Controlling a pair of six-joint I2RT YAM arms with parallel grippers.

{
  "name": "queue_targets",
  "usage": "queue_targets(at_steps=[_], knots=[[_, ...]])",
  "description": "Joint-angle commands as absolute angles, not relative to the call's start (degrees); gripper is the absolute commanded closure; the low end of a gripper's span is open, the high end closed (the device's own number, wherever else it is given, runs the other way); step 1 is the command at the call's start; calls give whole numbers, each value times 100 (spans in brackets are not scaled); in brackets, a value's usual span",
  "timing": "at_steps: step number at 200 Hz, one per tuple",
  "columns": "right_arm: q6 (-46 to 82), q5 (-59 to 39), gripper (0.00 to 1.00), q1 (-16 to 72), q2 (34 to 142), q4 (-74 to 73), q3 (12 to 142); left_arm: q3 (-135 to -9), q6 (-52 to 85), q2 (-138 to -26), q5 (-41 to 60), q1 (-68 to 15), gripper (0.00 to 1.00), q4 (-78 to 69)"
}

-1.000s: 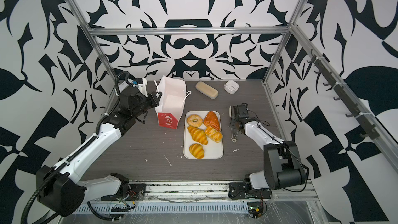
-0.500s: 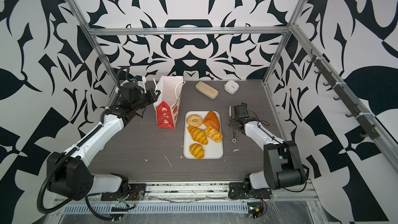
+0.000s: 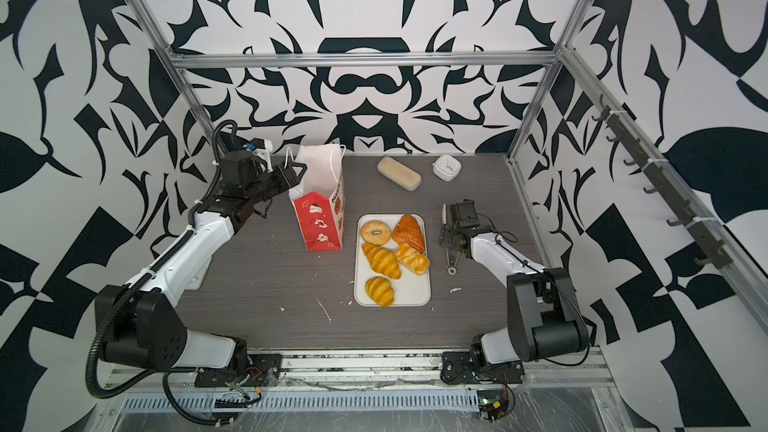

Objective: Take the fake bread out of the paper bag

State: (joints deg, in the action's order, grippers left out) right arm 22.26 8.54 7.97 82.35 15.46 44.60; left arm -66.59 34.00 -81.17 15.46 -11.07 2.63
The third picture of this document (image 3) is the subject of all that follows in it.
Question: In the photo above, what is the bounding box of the brown fake croissant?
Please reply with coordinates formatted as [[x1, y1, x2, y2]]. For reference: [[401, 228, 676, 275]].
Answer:
[[392, 214, 426, 254]]

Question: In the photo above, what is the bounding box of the fake bagel donut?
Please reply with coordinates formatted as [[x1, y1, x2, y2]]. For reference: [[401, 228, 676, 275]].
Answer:
[[360, 220, 392, 246]]

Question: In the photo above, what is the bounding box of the white red paper bag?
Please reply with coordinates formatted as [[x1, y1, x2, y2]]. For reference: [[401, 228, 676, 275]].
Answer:
[[285, 143, 346, 252]]

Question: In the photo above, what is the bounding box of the small yellow fake croissant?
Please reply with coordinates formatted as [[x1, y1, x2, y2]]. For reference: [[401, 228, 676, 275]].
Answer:
[[365, 277, 395, 307]]

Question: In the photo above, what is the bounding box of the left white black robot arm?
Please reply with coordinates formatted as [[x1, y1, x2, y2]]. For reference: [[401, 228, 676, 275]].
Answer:
[[88, 150, 307, 372]]

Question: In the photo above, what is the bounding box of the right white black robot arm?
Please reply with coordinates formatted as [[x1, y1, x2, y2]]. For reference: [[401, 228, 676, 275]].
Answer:
[[440, 200, 590, 366]]

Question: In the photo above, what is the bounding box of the white rectangular tray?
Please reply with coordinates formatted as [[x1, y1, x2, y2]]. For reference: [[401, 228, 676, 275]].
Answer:
[[354, 213, 431, 308]]

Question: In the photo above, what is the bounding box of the small white lidded container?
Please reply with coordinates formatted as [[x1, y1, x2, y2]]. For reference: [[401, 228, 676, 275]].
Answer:
[[432, 155, 462, 182]]

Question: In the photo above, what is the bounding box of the beige oblong sponge block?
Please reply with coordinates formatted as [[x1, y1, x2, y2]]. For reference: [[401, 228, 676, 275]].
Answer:
[[377, 157, 422, 191]]

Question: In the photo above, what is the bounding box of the small electronics board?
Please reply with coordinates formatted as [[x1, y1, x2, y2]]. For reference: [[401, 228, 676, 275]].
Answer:
[[478, 387, 516, 422]]

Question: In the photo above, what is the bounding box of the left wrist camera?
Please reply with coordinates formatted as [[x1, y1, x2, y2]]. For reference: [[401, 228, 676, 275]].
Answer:
[[242, 138, 273, 160]]

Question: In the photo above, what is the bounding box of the black corrugated cable conduit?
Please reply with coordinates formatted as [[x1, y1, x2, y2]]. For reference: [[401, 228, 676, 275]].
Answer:
[[85, 119, 241, 427]]

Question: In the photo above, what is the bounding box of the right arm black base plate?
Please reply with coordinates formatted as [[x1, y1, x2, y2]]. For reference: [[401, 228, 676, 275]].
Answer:
[[440, 351, 525, 385]]

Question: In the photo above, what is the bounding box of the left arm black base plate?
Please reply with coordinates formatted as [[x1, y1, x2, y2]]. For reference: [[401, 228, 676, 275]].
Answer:
[[194, 353, 283, 388]]

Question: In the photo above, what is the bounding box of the white slotted cable duct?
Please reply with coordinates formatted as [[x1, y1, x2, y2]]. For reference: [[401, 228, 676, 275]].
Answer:
[[119, 388, 481, 414]]

